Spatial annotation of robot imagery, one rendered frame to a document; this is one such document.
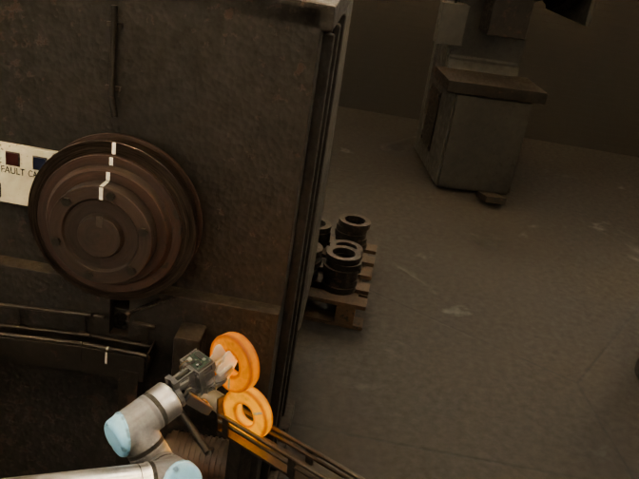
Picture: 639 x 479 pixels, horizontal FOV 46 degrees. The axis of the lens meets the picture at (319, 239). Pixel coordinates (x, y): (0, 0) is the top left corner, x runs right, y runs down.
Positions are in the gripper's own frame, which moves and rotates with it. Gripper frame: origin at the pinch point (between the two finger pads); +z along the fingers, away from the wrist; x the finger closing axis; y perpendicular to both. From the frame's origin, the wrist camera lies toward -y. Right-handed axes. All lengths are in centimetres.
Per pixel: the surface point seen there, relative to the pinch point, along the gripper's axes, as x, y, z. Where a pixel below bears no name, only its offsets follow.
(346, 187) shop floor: 213, -179, 287
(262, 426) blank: -6.5, -22.7, 0.8
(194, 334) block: 28.0, -15.1, 7.6
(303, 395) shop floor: 54, -118, 74
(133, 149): 43, 40, 10
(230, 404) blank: 5.1, -21.8, -0.1
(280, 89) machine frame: 24, 49, 45
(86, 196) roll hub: 45, 32, -5
